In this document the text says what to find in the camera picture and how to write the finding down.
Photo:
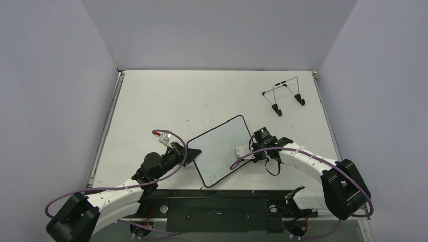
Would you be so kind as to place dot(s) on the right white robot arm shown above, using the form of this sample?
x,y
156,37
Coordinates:
x,y
343,191

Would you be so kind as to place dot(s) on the small black-framed whiteboard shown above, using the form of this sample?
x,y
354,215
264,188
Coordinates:
x,y
218,149

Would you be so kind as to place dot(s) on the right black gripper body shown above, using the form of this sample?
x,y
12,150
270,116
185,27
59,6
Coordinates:
x,y
255,155

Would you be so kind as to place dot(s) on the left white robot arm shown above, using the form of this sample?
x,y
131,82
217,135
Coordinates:
x,y
82,216

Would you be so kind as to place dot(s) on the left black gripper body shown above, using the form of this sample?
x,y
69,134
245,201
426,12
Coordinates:
x,y
175,156

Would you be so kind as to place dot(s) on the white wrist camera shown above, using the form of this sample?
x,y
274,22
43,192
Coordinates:
x,y
241,151
164,138

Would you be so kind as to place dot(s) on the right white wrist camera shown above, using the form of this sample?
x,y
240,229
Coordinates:
x,y
241,151

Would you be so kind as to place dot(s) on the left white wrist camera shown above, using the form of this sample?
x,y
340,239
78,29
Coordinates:
x,y
164,138

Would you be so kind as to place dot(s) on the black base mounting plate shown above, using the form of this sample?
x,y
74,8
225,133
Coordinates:
x,y
186,211

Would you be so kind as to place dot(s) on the wire whiteboard stand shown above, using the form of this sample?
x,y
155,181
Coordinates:
x,y
281,91

